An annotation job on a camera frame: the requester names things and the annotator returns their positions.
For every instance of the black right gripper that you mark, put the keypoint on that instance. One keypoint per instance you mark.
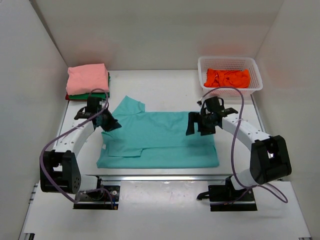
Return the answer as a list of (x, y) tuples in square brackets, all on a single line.
[(200, 124)]

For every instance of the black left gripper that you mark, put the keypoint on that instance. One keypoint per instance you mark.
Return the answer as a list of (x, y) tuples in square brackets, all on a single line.
[(110, 122)]

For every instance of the teal t shirt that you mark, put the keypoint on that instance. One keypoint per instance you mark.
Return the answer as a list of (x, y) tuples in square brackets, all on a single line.
[(154, 140)]

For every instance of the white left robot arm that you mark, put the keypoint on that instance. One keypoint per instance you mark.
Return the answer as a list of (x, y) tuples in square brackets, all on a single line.
[(59, 170)]

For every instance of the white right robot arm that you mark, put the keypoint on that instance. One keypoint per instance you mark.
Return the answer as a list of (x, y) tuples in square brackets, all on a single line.
[(269, 157)]

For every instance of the green folded t shirt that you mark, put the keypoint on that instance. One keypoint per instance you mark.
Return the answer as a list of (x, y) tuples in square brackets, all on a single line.
[(81, 84)]

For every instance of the orange t shirt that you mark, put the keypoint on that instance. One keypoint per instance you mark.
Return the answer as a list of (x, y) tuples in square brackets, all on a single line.
[(227, 78)]

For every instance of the red folded t shirt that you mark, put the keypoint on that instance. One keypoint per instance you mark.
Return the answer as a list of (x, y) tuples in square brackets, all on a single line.
[(77, 98)]

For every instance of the pink folded t shirt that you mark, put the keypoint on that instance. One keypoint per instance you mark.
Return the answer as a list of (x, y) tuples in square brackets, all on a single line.
[(87, 67)]

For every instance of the white plastic basket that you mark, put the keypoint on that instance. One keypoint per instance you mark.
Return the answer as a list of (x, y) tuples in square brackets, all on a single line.
[(229, 63)]

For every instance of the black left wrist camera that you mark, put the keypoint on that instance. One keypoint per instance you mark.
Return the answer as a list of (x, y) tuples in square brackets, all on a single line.
[(94, 105)]

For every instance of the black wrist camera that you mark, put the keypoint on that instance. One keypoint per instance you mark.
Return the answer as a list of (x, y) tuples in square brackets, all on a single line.
[(212, 104), (94, 105)]

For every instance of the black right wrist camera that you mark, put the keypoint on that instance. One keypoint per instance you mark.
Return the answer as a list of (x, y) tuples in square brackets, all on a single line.
[(212, 104)]

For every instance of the aluminium rail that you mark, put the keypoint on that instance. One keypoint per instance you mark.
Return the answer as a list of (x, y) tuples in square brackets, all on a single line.
[(163, 178)]

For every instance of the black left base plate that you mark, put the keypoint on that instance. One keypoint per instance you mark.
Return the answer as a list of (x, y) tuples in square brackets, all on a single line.
[(100, 200)]

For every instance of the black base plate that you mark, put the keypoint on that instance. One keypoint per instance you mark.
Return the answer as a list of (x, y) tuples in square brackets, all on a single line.
[(100, 200), (223, 199)]

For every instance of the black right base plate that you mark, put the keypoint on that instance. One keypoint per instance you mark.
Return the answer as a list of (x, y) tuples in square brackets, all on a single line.
[(223, 199)]

